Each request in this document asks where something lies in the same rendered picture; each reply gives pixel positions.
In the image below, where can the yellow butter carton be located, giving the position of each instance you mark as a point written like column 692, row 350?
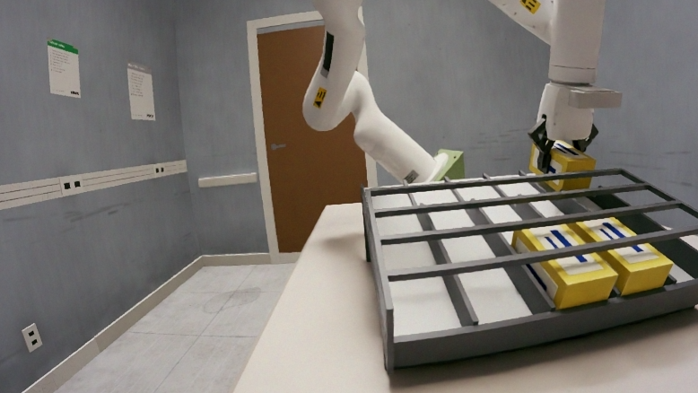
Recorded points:
column 565, row 158
column 639, row 268
column 568, row 282

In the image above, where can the dark grey front bar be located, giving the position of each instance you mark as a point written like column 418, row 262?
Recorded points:
column 461, row 342

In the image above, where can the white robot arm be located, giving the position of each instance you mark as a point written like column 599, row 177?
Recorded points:
column 576, row 37

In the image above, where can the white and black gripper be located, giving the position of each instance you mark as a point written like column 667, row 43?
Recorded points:
column 558, row 122

